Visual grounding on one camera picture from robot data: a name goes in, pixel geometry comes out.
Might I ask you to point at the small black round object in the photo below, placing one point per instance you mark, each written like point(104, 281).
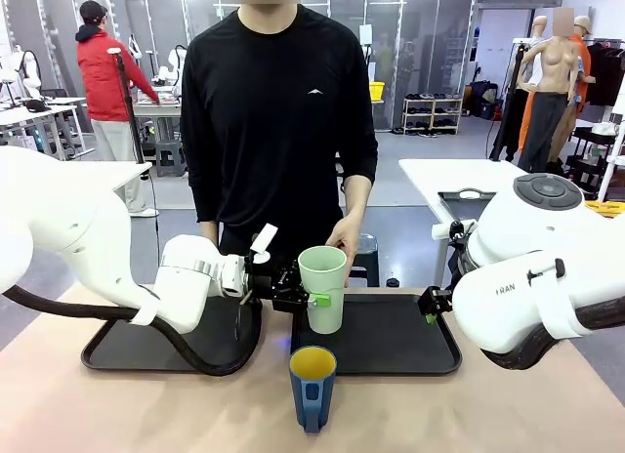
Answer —
point(392, 283)

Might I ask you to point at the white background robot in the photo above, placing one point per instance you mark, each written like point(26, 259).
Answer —
point(29, 72)

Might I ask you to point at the person in red jacket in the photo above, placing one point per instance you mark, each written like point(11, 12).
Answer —
point(102, 82)

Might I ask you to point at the black utility cart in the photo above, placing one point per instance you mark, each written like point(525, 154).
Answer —
point(586, 155)

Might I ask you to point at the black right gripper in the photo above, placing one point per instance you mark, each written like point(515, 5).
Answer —
point(437, 301)

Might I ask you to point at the person in black shirt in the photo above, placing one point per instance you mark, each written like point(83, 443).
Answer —
point(273, 131)

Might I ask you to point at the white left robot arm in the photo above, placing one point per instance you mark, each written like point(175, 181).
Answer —
point(58, 204)

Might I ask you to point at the white mannequin orange trousers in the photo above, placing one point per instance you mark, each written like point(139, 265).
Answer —
point(539, 28)

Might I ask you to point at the mannequin with orange top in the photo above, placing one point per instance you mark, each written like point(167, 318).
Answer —
point(554, 62)

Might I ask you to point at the figure in orange with hat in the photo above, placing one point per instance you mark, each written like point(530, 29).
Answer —
point(583, 57)

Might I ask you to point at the person's left forearm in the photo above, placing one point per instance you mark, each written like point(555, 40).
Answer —
point(359, 194)

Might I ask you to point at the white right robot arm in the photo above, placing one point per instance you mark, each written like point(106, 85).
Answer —
point(512, 301)

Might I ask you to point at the person's right forearm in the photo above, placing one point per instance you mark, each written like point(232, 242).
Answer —
point(209, 233)

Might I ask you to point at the yellow flat item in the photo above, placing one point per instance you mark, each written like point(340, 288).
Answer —
point(605, 207)

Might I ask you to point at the grey stool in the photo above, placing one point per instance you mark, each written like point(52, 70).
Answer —
point(366, 272)

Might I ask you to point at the white shoe rack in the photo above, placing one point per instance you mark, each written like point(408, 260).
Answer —
point(432, 113)

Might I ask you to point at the pale green plastic cup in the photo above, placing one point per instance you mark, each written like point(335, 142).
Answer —
point(322, 277)

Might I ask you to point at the black plastic tray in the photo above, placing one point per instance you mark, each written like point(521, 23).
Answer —
point(390, 345)
point(122, 350)

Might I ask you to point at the yellow plastic crate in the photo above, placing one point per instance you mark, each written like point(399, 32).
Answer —
point(377, 91)

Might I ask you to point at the white side table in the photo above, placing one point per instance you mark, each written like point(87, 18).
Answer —
point(429, 179)
point(127, 172)

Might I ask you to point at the black garments on rack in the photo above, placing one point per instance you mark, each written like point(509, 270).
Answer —
point(605, 72)

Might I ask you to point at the black tripod stand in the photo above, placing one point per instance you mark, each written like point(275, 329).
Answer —
point(128, 106)

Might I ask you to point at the white background desk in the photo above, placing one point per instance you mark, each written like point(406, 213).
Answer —
point(44, 112)

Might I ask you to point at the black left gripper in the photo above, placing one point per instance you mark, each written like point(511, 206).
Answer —
point(268, 289)

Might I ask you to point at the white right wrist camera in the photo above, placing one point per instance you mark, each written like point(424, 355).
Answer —
point(442, 231)

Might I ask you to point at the blue cup yellow inside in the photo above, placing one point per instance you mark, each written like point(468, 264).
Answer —
point(312, 399)

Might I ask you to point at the person's left hand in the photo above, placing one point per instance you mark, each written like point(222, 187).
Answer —
point(349, 233)

